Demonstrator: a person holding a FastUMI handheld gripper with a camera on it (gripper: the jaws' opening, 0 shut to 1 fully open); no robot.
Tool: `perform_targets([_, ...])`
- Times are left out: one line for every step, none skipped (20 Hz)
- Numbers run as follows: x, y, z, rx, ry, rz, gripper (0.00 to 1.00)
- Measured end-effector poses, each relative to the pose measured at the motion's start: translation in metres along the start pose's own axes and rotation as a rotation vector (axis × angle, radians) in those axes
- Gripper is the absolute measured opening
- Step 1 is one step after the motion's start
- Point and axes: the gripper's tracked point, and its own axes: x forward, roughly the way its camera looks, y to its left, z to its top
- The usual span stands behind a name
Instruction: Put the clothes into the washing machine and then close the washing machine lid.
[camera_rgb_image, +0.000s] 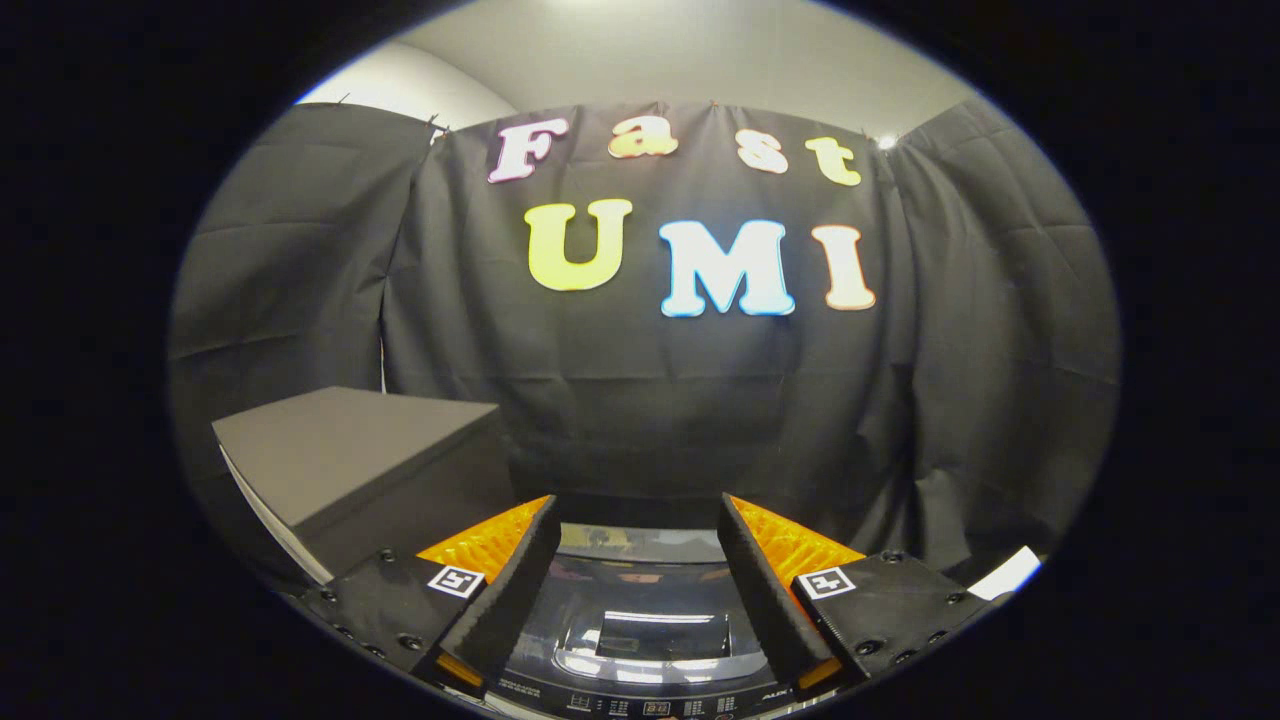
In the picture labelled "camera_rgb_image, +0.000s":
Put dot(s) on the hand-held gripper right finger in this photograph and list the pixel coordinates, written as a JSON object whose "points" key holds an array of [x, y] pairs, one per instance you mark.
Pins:
{"points": [[765, 590]]}

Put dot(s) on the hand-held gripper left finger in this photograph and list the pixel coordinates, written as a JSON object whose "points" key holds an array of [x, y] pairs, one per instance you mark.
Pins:
{"points": [[512, 590]]}

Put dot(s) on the dark washing machine lid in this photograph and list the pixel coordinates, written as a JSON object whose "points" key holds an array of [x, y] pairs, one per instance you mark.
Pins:
{"points": [[640, 600]]}

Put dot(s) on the grey washing machine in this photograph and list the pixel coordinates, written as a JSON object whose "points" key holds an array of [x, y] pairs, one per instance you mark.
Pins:
{"points": [[640, 706]]}

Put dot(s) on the grey cabinet with dark top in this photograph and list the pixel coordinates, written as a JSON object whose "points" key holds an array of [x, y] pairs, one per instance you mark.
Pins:
{"points": [[350, 450]]}

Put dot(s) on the black backdrop cloth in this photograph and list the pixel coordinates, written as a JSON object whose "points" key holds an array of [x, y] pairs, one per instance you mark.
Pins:
{"points": [[620, 400]]}

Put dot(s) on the white sheet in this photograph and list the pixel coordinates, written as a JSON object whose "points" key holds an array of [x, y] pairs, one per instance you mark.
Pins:
{"points": [[1005, 575]]}

